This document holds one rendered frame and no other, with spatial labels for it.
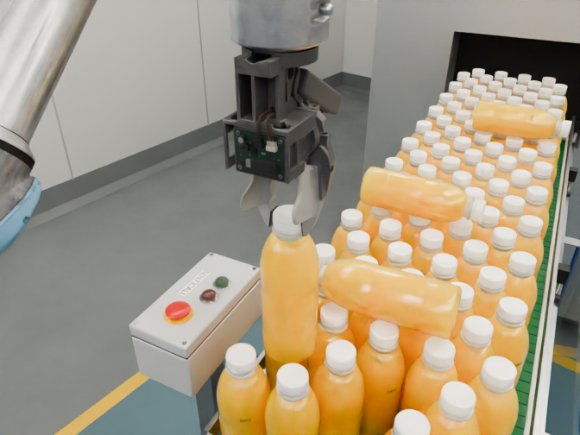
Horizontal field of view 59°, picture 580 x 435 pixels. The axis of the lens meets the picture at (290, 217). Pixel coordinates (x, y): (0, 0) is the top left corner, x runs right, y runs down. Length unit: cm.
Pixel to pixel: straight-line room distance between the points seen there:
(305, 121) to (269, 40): 8
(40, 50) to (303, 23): 55
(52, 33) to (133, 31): 258
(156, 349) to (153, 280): 191
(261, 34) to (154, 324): 45
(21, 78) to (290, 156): 52
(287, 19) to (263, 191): 21
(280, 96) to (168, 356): 42
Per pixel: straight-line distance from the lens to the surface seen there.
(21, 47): 91
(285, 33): 45
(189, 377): 75
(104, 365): 229
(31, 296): 276
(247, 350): 68
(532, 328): 112
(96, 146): 347
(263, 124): 47
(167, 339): 73
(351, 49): 528
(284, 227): 57
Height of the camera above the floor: 160
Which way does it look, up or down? 32 degrees down
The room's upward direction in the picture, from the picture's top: straight up
